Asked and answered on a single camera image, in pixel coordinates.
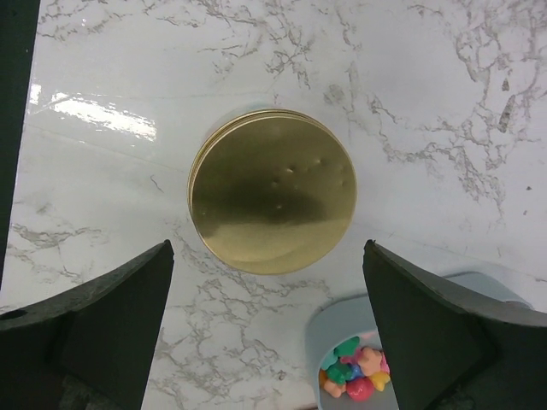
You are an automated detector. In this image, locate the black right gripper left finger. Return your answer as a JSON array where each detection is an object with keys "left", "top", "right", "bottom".
[{"left": 1, "top": 241, "right": 174, "bottom": 409}]

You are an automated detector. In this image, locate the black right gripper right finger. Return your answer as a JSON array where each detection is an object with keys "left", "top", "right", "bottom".
[{"left": 362, "top": 240, "right": 546, "bottom": 409}]

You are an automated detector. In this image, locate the gold jar lid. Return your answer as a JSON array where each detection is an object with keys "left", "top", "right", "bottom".
[{"left": 187, "top": 108, "right": 357, "bottom": 275}]

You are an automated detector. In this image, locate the blue tray of solid candies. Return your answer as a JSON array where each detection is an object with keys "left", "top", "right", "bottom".
[{"left": 306, "top": 272, "right": 529, "bottom": 409}]

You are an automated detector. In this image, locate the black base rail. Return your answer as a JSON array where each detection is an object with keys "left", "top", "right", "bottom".
[{"left": 0, "top": 0, "right": 41, "bottom": 291}]

